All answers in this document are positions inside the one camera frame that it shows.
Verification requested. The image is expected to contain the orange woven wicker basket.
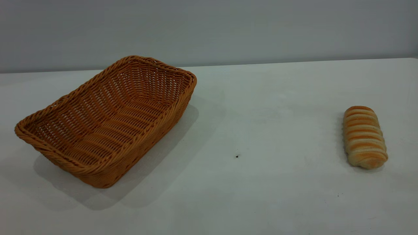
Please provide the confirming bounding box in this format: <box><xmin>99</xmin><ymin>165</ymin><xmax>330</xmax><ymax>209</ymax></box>
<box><xmin>14</xmin><ymin>55</ymin><xmax>197</xmax><ymax>189</ymax></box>

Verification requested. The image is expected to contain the striped bread roll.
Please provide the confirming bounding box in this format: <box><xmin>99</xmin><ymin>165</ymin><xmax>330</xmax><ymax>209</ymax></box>
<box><xmin>342</xmin><ymin>105</ymin><xmax>389</xmax><ymax>170</ymax></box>

